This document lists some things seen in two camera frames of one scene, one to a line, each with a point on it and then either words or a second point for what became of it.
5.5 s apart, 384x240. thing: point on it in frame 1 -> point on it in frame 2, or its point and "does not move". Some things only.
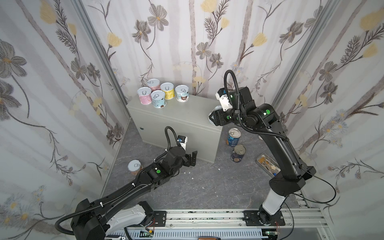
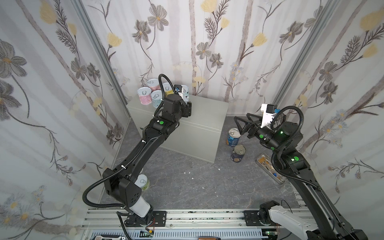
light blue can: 182,93 does not move
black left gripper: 188,158 -> 186,108
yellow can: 168,89 does not move
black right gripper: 219,117 -> 253,129
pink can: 154,84 does not move
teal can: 158,97 does not move
